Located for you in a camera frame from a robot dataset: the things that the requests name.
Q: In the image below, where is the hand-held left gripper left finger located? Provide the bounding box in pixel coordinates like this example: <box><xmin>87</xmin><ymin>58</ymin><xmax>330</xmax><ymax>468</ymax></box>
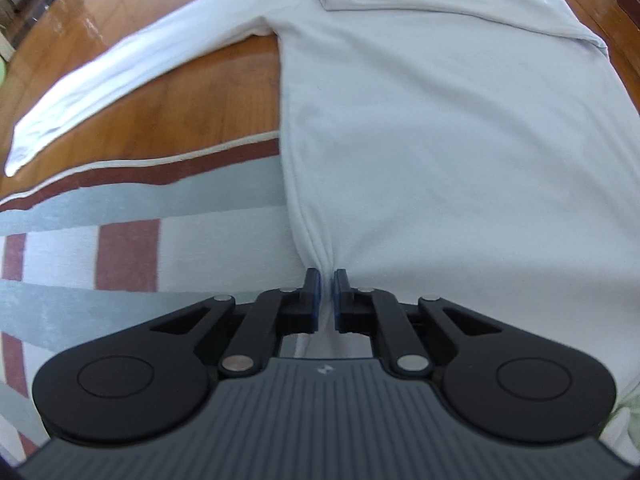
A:
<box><xmin>149</xmin><ymin>268</ymin><xmax>321</xmax><ymax>375</ymax></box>

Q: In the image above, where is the white long-sleeve sweatshirt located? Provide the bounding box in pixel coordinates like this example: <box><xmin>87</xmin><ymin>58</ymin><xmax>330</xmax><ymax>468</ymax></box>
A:
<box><xmin>5</xmin><ymin>0</ymin><xmax>640</xmax><ymax>426</ymax></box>

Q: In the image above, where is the striped red grey rug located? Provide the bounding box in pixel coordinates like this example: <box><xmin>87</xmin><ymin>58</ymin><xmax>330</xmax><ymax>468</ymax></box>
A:
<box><xmin>0</xmin><ymin>130</ymin><xmax>311</xmax><ymax>463</ymax></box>

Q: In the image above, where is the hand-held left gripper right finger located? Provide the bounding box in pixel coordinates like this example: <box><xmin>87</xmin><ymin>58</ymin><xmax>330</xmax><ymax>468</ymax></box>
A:
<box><xmin>333</xmin><ymin>268</ymin><xmax>504</xmax><ymax>375</ymax></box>

